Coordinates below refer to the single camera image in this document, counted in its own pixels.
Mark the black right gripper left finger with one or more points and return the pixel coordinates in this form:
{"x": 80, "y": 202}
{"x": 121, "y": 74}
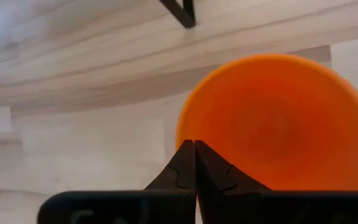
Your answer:
{"x": 166, "y": 205}

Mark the orange plastic cup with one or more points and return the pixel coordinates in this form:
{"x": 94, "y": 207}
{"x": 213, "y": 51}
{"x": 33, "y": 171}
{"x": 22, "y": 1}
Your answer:
{"x": 275, "y": 118}

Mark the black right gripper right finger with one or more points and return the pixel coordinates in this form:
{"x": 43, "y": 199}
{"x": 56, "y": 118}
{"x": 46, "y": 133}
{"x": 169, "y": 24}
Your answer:
{"x": 228, "y": 202}

